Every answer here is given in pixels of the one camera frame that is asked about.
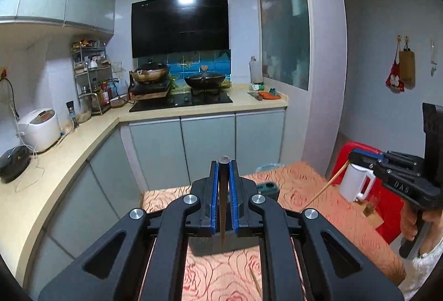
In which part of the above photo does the black induction cooktop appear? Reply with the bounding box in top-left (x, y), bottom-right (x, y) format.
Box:
top-left (129, 90), bottom-right (233, 113)

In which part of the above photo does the black wok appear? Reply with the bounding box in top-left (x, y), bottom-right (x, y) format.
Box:
top-left (185, 66), bottom-right (225, 91)

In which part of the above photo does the black power cable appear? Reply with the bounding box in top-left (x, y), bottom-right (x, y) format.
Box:
top-left (0, 68), bottom-right (21, 122)

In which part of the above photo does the red chair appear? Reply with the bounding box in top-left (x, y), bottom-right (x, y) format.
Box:
top-left (331, 140), bottom-right (403, 243)

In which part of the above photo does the rose pattern tablecloth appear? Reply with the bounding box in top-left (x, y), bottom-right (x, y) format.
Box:
top-left (140, 161), bottom-right (403, 300)

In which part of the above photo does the white electric kettle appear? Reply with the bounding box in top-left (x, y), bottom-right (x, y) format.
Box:
top-left (339, 164), bottom-right (376, 202)

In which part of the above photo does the red hanging cloth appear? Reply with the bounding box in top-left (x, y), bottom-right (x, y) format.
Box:
top-left (385, 35), bottom-right (405, 93)

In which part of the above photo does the white rice cooker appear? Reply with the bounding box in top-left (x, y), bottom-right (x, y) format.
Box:
top-left (17, 108), bottom-right (61, 153)

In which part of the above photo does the orange cloth on counter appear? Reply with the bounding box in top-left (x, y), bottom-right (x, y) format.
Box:
top-left (248, 90), bottom-right (281, 101)

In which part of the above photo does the white bottle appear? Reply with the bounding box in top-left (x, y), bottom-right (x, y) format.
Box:
top-left (249, 56), bottom-right (264, 84)

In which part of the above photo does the frosted glass window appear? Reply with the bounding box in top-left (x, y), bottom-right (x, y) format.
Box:
top-left (260, 0), bottom-right (310, 90)

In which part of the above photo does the light bamboo chopstick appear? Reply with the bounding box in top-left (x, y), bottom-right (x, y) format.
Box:
top-left (302, 161), bottom-right (350, 210)
top-left (249, 267), bottom-right (263, 299)

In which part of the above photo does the person's right hand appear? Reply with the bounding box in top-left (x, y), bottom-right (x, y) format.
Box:
top-left (400, 200), bottom-right (442, 255)

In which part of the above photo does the dark brown chopstick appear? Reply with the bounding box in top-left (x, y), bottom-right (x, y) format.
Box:
top-left (218, 156), bottom-right (231, 248)

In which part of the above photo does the black countertop appliance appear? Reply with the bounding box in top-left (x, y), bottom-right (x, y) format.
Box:
top-left (0, 145), bottom-right (31, 183)

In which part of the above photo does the black range hood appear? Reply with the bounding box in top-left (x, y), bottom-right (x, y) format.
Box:
top-left (131, 0), bottom-right (230, 59)

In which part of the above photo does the metal spice rack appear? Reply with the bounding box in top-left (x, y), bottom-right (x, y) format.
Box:
top-left (70, 39), bottom-right (118, 116)

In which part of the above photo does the dark green utensil holder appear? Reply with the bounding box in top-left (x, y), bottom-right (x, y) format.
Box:
top-left (187, 182), bottom-right (280, 257)

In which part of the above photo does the bronze pot with lid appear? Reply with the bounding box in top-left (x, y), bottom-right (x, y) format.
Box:
top-left (129, 62), bottom-right (169, 84)

